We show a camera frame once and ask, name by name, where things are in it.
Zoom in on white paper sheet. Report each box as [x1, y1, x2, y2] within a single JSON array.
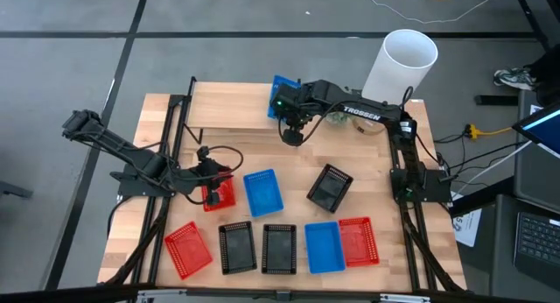
[[452, 206, 482, 248]]

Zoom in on black flat floor bar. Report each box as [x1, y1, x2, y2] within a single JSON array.
[[474, 95, 520, 107]]

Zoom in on thin white floor cable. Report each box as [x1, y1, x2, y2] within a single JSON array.
[[360, 0, 514, 25]]

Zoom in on person's shoe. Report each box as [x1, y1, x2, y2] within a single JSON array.
[[493, 66, 538, 92]]

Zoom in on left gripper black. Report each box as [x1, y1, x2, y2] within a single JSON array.
[[194, 159, 233, 207]]

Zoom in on red plastic perforated basket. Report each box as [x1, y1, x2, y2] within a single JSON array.
[[164, 221, 214, 281], [338, 216, 381, 268], [200, 176, 238, 213]]

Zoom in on black metal stand leg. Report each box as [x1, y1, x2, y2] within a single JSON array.
[[511, 0, 553, 51]]

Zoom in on succulent in patterned white pot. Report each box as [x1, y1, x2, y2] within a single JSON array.
[[325, 111, 351, 125]]

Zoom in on black cable drag chain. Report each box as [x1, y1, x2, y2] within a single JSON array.
[[104, 200, 172, 286], [400, 204, 465, 292]]

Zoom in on blue plastic perforated basket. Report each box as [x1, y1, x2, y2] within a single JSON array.
[[266, 74, 304, 120], [304, 221, 347, 275], [242, 168, 285, 218]]

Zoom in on black power cable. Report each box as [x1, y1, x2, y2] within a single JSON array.
[[432, 134, 529, 173]]

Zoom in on person's leg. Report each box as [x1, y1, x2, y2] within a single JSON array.
[[524, 42, 560, 107]]

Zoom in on grey chair base foot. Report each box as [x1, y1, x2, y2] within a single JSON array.
[[0, 180, 34, 200]]

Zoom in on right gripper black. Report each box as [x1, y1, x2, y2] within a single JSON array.
[[271, 81, 314, 147]]

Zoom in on round wooden lamp base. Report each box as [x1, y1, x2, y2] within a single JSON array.
[[352, 114, 389, 137]]

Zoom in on black aluminium rig frame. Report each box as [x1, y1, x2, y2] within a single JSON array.
[[0, 90, 560, 303]]

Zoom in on yellow power cable with plug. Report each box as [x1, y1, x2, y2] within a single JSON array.
[[464, 123, 513, 141]]

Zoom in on thick white cable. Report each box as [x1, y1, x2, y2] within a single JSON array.
[[452, 139, 533, 197]]

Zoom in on dark grey side desk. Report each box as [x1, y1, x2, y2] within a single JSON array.
[[450, 90, 560, 303]]

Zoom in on black laptop keyboard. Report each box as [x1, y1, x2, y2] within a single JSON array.
[[512, 210, 560, 280]]

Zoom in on laptop with lit screen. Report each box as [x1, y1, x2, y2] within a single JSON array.
[[511, 101, 560, 159]]

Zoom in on wooden shelf black metal legs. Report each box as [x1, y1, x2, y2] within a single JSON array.
[[181, 76, 333, 145]]

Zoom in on black plastic perforated basket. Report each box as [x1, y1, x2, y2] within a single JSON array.
[[305, 163, 354, 215], [217, 220, 258, 276], [261, 223, 298, 276]]

